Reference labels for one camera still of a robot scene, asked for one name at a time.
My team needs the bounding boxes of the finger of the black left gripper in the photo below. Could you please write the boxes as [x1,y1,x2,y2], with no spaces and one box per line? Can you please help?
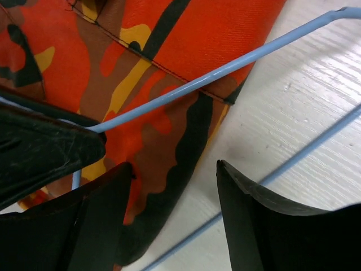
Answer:
[1,90,107,209]

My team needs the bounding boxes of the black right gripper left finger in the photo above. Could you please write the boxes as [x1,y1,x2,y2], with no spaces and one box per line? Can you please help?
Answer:
[1,163,133,270]

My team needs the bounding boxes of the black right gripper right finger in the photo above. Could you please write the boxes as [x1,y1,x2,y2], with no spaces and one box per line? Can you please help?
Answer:
[216,160,360,270]

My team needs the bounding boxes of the orange camouflage trousers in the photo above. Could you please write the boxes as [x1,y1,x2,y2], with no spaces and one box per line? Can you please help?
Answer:
[1,1,285,270]

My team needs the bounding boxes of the blue wire hanger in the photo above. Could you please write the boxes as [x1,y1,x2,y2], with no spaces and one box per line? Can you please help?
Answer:
[0,6,361,271]

